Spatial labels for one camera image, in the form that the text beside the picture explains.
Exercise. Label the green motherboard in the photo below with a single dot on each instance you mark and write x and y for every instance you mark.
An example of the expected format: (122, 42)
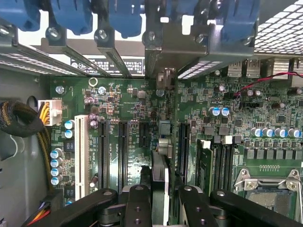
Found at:
(118, 99)

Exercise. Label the metal expansion slot cover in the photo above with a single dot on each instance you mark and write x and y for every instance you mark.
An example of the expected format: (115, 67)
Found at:
(35, 55)
(78, 59)
(116, 59)

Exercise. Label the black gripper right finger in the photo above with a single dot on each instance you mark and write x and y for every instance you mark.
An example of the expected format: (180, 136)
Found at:
(196, 210)

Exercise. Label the black RAM slot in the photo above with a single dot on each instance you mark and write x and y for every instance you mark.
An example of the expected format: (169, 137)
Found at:
(228, 165)
(217, 165)

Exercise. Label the white power connector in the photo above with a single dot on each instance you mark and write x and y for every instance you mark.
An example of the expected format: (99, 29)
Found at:
(53, 113)

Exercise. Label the black open PC case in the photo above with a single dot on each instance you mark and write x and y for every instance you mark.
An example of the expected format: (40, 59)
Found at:
(21, 82)

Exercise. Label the short black expansion slot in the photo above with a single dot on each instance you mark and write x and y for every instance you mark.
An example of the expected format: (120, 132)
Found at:
(144, 134)

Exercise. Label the metal CPU socket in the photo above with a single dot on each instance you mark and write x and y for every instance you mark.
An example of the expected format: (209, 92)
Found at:
(272, 196)

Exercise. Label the green RAM stick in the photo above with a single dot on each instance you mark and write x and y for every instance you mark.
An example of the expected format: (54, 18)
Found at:
(204, 165)

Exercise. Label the white expansion slot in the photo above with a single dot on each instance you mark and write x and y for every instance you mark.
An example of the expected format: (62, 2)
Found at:
(81, 153)

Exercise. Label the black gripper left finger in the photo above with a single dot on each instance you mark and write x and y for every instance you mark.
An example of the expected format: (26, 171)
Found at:
(138, 208)

